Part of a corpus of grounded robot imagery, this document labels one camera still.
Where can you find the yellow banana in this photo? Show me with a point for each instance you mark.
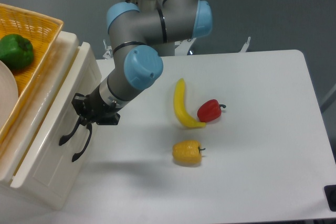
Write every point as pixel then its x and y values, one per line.
pixel 180 110

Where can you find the black corner device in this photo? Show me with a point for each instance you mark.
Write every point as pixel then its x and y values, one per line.
pixel 330 193

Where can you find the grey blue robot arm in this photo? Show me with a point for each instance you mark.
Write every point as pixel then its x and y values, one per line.
pixel 133 34

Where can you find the white drawer cabinet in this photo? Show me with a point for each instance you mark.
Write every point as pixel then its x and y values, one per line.
pixel 25 128

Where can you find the yellow woven basket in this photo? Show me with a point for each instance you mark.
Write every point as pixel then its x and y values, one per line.
pixel 42 31

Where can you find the yellow bell pepper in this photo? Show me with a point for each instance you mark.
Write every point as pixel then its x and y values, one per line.
pixel 188 152

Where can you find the black lower drawer handle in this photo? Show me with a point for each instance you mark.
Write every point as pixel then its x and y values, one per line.
pixel 85 145

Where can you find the white round plate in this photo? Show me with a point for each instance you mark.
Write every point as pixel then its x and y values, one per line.
pixel 8 92

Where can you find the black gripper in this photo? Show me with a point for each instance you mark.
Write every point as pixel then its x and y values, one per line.
pixel 94 109

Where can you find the red bell pepper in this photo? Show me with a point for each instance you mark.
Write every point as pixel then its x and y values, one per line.
pixel 210 110

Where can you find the green bell pepper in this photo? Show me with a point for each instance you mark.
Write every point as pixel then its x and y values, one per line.
pixel 16 52

